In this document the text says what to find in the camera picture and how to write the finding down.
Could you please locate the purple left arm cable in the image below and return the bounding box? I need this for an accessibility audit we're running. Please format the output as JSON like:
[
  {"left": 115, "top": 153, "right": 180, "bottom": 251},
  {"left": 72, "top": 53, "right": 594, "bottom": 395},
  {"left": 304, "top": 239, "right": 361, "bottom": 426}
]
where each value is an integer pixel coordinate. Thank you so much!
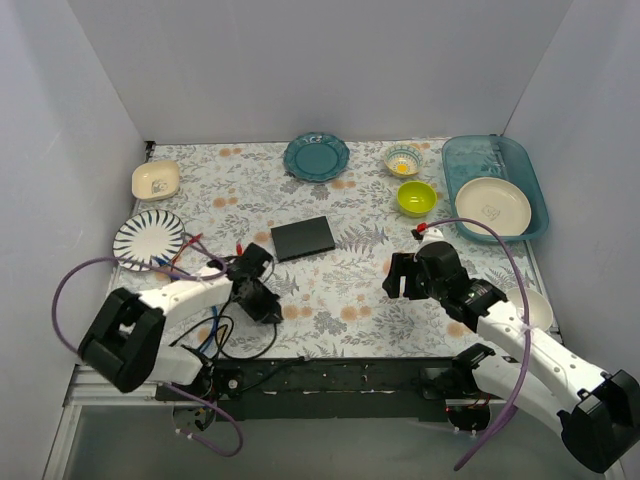
[{"left": 51, "top": 242, "right": 245, "bottom": 457}]

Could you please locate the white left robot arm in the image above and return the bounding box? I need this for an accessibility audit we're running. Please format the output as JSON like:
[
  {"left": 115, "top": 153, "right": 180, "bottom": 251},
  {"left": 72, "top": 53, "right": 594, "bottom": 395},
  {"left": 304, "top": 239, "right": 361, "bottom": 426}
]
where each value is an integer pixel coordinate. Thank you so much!
[{"left": 78, "top": 243, "right": 282, "bottom": 400}]

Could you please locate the black power cable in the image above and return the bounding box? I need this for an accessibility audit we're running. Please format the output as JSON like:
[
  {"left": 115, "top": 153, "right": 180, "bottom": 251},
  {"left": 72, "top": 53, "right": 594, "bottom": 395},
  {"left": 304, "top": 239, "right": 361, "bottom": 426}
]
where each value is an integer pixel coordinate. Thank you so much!
[{"left": 214, "top": 259, "right": 281, "bottom": 361}]

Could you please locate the cream round plate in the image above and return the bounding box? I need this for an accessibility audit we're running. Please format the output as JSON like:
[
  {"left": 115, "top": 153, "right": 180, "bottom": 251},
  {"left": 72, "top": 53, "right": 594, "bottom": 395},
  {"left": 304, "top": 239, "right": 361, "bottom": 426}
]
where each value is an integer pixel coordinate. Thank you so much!
[{"left": 455, "top": 177, "right": 532, "bottom": 237}]

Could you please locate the red ethernet cable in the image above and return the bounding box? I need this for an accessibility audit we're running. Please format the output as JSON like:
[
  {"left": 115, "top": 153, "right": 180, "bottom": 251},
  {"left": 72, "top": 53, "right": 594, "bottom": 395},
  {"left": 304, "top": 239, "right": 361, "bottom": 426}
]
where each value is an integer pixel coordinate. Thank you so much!
[{"left": 169, "top": 232, "right": 246, "bottom": 266}]

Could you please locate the black ethernet cable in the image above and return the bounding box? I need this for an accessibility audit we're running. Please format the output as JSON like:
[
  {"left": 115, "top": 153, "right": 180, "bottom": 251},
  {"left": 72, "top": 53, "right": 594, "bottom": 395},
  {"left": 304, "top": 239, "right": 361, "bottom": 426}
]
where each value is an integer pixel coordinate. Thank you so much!
[{"left": 169, "top": 309, "right": 306, "bottom": 396}]

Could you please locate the cream square bowl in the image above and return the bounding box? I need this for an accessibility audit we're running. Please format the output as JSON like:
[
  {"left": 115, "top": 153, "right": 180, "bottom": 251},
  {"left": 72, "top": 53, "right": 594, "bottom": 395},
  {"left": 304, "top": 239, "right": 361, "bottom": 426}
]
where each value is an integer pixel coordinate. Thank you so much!
[{"left": 131, "top": 160, "right": 180, "bottom": 201}]

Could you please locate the black network switch box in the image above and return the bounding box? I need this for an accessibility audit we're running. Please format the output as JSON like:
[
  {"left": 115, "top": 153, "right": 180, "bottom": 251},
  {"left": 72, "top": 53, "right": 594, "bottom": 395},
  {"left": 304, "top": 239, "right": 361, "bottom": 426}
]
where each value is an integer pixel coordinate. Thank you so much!
[{"left": 271, "top": 216, "right": 336, "bottom": 262}]

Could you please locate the patterned small bowl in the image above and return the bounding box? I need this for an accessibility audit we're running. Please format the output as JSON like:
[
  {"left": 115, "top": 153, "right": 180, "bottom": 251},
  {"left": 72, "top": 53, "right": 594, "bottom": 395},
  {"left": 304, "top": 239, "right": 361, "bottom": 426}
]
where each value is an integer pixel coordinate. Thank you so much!
[{"left": 383, "top": 144, "right": 423, "bottom": 178}]

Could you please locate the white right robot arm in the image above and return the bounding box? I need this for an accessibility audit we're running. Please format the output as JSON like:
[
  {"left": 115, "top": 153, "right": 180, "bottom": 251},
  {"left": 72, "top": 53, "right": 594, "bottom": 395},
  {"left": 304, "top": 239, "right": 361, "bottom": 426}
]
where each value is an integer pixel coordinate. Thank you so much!
[{"left": 383, "top": 241, "right": 639, "bottom": 473}]

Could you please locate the teal scalloped plate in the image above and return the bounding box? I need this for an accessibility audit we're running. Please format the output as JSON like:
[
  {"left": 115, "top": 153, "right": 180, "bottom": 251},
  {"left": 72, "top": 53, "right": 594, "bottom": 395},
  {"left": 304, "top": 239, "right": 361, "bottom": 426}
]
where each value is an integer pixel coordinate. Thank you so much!
[{"left": 283, "top": 132, "right": 350, "bottom": 183}]

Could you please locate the white bowl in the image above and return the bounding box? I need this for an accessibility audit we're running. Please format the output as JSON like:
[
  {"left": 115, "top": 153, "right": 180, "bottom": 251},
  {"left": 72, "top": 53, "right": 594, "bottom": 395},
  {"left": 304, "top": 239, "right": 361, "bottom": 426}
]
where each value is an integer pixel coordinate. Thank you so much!
[{"left": 506, "top": 288, "right": 554, "bottom": 332}]

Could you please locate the aluminium frame rail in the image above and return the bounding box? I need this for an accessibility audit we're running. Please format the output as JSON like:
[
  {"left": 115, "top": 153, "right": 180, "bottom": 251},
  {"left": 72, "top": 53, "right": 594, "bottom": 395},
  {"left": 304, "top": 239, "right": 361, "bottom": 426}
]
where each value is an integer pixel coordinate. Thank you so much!
[{"left": 42, "top": 363, "right": 626, "bottom": 480}]

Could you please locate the teal plastic tray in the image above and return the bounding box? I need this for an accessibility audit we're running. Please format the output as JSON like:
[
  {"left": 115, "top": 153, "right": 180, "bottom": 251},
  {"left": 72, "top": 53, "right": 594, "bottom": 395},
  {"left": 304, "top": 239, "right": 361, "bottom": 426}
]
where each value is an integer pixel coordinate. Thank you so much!
[{"left": 442, "top": 135, "right": 549, "bottom": 242}]

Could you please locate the lime green bowl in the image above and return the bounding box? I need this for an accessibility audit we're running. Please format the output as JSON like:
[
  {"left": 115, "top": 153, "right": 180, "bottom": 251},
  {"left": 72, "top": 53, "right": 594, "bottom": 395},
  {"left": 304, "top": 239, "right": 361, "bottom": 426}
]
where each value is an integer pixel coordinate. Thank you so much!
[{"left": 396, "top": 181, "right": 438, "bottom": 218}]

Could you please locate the blue striped white plate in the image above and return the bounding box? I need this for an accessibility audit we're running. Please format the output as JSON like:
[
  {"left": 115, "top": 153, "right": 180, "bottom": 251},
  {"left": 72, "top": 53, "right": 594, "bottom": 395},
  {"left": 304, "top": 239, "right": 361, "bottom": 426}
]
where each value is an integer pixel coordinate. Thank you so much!
[{"left": 112, "top": 209, "right": 184, "bottom": 272}]

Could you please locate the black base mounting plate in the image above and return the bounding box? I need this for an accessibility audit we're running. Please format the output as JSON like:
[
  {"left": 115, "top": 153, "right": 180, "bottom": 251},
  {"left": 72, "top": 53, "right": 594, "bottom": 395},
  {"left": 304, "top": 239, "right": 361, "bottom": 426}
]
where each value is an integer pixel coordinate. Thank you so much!
[{"left": 154, "top": 357, "right": 509, "bottom": 419}]

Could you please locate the blue ethernet cable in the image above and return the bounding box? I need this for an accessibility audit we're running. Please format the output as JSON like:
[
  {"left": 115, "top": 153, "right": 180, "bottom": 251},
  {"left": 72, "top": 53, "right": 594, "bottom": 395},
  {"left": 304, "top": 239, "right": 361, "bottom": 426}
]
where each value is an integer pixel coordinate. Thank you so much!
[{"left": 154, "top": 254, "right": 224, "bottom": 356}]

